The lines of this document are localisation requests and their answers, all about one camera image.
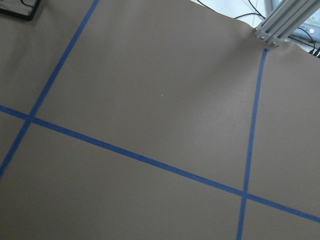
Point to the aluminium frame post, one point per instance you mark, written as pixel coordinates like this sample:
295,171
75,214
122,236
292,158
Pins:
290,17

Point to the black wire cup rack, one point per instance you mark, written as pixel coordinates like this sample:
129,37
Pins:
20,9

